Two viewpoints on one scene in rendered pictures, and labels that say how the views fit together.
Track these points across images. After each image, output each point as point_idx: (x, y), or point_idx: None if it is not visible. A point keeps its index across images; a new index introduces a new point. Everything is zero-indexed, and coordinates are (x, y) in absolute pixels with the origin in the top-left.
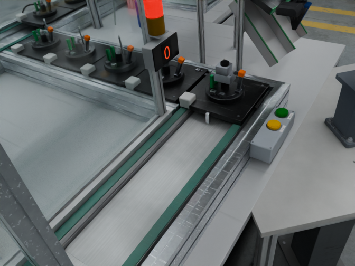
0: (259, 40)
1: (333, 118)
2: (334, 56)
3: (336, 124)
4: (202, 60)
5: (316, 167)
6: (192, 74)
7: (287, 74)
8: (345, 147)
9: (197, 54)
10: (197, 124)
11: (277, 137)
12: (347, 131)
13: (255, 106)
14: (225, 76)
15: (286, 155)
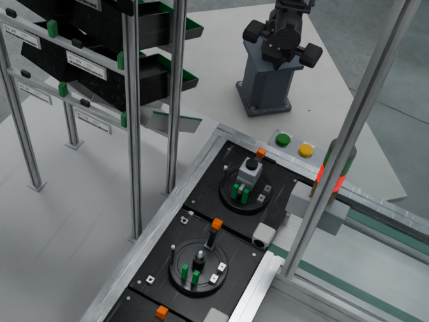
0: (183, 122)
1: (260, 105)
2: None
3: (267, 106)
4: (140, 219)
5: (320, 139)
6: (192, 231)
7: (140, 130)
8: (290, 110)
9: (45, 246)
10: (285, 236)
11: (323, 151)
12: (283, 100)
13: (274, 162)
14: (259, 173)
15: None
